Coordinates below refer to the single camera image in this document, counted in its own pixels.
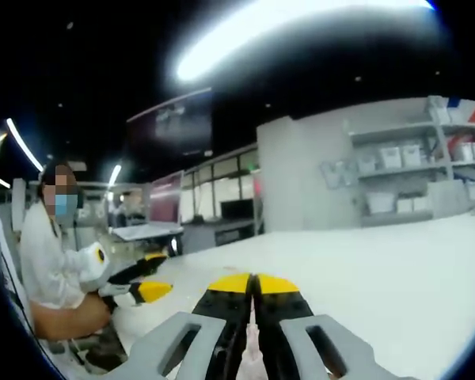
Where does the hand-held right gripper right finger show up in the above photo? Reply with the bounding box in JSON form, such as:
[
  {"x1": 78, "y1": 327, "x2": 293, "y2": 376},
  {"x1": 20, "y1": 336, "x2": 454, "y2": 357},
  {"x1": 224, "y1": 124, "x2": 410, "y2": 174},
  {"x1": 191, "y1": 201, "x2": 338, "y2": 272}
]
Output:
[{"x1": 252, "y1": 272, "x2": 385, "y2": 380}]

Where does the white standing desk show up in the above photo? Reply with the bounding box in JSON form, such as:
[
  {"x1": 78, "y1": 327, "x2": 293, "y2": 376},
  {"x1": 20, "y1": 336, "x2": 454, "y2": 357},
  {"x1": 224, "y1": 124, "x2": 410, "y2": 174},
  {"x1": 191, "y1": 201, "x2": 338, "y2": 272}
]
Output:
[{"x1": 111, "y1": 222, "x2": 185, "y2": 254}]

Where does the grey metal shelving unit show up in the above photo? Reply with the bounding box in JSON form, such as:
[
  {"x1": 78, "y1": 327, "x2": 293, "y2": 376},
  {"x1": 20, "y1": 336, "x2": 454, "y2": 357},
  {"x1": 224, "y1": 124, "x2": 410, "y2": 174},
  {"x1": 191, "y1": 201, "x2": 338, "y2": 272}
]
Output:
[
  {"x1": 427, "y1": 94, "x2": 475, "y2": 211},
  {"x1": 346, "y1": 120, "x2": 452, "y2": 226}
]

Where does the black monitor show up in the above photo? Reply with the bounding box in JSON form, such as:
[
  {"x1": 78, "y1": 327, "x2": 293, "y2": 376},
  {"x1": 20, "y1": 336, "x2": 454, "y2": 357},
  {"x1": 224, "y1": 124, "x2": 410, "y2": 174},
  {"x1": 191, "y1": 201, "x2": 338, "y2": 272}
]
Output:
[{"x1": 220, "y1": 199, "x2": 257, "y2": 219}]

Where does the glass partition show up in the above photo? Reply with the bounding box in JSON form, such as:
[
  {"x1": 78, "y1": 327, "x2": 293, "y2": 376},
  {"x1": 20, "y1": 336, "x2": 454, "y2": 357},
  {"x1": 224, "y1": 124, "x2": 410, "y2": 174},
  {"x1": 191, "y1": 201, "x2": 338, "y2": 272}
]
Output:
[{"x1": 181, "y1": 144, "x2": 260, "y2": 222}]

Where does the purple screen monitor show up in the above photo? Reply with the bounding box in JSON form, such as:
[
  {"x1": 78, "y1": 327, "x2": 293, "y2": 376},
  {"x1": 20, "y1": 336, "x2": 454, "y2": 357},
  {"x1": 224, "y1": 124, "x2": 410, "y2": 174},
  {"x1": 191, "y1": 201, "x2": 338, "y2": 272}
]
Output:
[{"x1": 148, "y1": 172, "x2": 185, "y2": 225}]

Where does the grey desk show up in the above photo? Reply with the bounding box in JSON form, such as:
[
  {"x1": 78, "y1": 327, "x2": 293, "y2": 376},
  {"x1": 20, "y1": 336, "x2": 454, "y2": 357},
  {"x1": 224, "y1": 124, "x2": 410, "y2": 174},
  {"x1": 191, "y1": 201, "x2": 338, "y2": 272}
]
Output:
[{"x1": 180, "y1": 218, "x2": 264, "y2": 249}]

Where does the grey office chair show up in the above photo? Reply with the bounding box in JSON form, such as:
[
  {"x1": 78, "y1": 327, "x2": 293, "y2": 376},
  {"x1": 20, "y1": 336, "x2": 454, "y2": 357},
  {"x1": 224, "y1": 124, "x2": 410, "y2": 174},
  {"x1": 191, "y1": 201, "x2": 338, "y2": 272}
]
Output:
[{"x1": 47, "y1": 324, "x2": 127, "y2": 373}]

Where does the long ceiling light strip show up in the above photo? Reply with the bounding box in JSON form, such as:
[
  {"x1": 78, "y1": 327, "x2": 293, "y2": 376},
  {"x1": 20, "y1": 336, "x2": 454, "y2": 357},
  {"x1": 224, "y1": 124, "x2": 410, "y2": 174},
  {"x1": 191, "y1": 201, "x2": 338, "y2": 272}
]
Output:
[{"x1": 176, "y1": 0, "x2": 436, "y2": 82}]

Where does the hanging dark screen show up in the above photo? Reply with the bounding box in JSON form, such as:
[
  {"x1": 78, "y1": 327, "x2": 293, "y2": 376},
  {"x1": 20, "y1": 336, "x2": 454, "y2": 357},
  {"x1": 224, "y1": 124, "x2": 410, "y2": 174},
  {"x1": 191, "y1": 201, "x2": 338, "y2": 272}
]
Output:
[{"x1": 125, "y1": 89, "x2": 215, "y2": 156}]

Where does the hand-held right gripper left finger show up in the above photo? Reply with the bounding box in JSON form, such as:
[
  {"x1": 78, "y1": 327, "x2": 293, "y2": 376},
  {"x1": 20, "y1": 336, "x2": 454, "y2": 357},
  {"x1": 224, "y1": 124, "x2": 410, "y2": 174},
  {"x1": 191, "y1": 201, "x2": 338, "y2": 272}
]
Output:
[{"x1": 128, "y1": 272, "x2": 253, "y2": 380}]

